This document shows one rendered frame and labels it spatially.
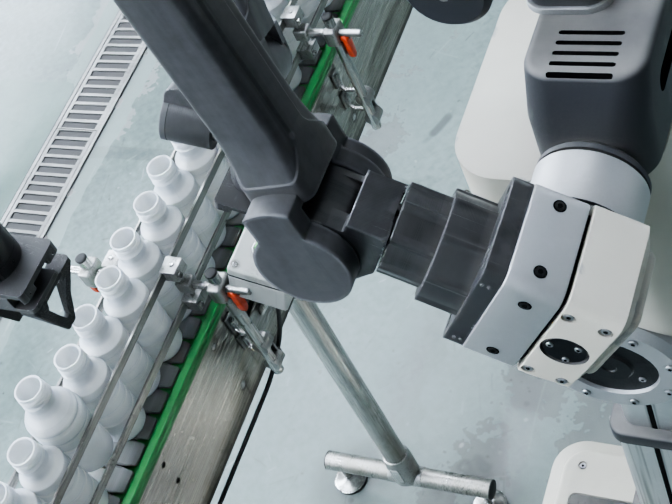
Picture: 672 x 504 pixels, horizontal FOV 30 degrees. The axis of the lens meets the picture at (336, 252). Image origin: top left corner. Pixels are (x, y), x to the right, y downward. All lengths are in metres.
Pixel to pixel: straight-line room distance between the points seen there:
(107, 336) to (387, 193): 0.74
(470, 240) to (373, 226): 0.07
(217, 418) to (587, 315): 0.96
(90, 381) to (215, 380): 0.24
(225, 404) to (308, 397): 1.06
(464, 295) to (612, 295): 0.10
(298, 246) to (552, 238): 0.18
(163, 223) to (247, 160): 0.78
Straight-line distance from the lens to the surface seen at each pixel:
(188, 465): 1.71
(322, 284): 0.91
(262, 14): 1.31
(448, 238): 0.87
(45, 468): 1.52
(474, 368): 2.72
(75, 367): 1.54
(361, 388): 2.23
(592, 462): 2.27
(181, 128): 1.36
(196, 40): 0.81
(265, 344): 1.72
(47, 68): 3.96
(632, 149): 0.96
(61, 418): 1.52
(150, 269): 1.63
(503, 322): 0.90
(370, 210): 0.89
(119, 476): 1.63
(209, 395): 1.72
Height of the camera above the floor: 2.27
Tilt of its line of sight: 49 degrees down
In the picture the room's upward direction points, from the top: 29 degrees counter-clockwise
